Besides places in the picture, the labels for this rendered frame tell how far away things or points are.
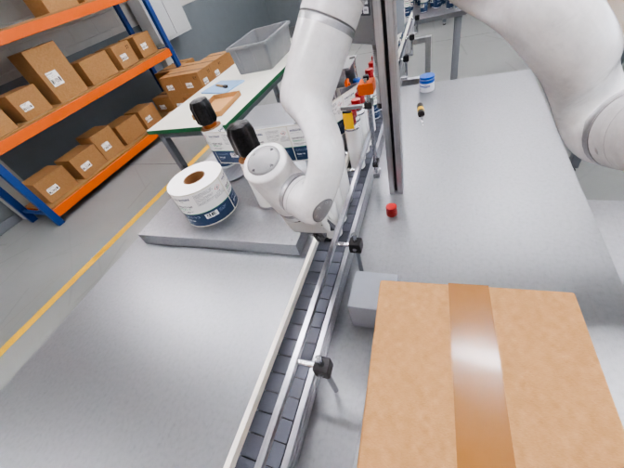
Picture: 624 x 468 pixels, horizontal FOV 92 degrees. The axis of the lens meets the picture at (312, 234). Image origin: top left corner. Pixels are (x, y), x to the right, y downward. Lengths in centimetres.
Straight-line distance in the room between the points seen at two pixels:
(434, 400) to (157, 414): 66
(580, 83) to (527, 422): 46
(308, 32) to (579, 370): 53
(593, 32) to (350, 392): 70
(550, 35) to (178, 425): 96
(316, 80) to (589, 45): 36
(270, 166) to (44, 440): 86
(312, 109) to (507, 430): 46
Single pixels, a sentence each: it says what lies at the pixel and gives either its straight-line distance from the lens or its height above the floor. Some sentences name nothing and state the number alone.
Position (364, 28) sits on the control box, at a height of 132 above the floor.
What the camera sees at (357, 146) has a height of 98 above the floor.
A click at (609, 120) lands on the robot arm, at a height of 121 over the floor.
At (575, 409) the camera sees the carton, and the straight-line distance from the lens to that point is 43.
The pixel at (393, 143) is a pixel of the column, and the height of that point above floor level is 102.
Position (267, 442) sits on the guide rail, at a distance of 60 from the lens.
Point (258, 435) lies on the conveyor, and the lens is 69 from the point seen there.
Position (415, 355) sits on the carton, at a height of 112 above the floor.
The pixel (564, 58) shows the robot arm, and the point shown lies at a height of 131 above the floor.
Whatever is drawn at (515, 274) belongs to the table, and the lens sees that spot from 87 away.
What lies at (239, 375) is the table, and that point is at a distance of 81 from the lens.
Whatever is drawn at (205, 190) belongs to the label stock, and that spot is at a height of 101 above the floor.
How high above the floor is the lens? 151
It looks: 43 degrees down
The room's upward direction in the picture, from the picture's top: 20 degrees counter-clockwise
